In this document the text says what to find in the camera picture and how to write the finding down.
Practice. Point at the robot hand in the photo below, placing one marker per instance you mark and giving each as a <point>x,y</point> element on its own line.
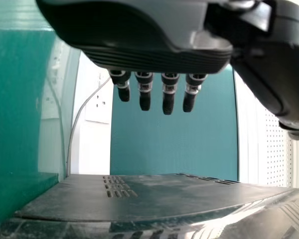
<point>139,30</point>

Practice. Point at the white wall socket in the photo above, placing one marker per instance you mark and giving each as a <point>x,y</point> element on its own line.
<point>99,107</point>

